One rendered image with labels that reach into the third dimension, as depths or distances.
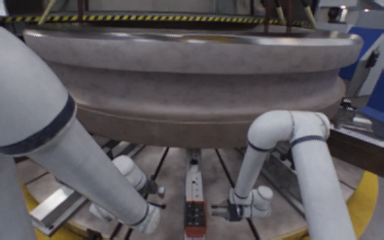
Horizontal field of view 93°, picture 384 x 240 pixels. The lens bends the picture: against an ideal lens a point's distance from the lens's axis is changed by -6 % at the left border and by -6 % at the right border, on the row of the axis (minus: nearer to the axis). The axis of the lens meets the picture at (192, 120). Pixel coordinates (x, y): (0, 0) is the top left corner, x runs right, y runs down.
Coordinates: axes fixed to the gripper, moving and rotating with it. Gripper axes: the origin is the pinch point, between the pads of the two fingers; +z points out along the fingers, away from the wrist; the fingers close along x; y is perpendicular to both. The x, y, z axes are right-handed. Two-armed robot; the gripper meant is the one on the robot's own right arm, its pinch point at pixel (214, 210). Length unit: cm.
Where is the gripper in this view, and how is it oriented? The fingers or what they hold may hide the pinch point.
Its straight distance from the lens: 129.6
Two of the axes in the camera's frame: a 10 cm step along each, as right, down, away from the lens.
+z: -10.0, -0.2, -0.2
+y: 0.3, -8.8, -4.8
